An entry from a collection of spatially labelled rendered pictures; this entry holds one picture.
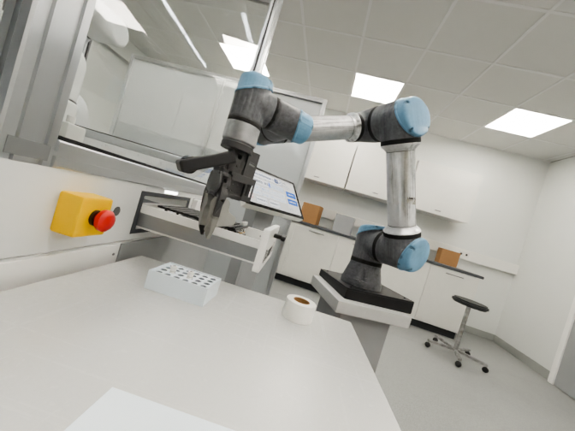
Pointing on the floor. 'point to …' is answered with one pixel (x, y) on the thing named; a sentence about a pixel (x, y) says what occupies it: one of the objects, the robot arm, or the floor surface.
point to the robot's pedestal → (360, 318)
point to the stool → (461, 333)
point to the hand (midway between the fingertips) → (203, 229)
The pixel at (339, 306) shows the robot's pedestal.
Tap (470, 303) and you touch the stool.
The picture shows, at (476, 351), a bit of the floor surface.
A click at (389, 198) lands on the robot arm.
